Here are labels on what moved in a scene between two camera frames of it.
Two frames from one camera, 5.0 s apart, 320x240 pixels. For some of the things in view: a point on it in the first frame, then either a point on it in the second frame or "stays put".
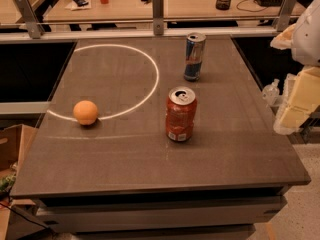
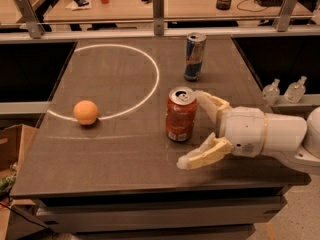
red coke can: x=181 y=105 stays put
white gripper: x=308 y=34 -> x=242 y=130
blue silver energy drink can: x=194 y=48 stays put
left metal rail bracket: x=34 y=29 stays put
